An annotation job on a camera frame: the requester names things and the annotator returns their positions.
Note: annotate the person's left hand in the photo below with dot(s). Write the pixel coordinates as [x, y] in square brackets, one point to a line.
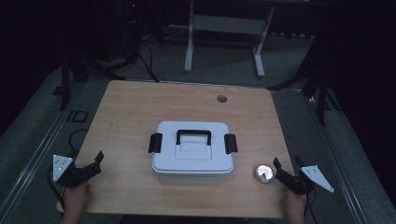
[75, 199]

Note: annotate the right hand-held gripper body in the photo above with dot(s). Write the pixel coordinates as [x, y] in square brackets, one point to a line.
[316, 177]

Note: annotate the grey metal floor rail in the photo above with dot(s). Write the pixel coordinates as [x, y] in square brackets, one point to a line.
[336, 161]
[40, 146]

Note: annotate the white storage box lid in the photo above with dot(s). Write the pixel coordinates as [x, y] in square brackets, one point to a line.
[193, 161]

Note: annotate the black metal stand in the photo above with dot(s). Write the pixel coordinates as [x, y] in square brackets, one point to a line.
[320, 96]
[65, 81]

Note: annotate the white metal desk frame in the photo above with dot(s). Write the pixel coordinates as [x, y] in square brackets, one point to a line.
[229, 24]

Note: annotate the person's dark clothing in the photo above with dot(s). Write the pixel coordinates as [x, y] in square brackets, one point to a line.
[186, 219]

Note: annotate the small round silver object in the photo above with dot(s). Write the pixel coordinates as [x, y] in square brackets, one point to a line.
[264, 173]

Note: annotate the dark equipment rack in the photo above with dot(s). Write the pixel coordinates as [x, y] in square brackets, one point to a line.
[132, 28]

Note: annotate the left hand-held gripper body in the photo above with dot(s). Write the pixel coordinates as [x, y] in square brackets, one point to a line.
[62, 165]

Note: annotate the person's right hand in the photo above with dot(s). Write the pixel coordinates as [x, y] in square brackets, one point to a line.
[296, 205]

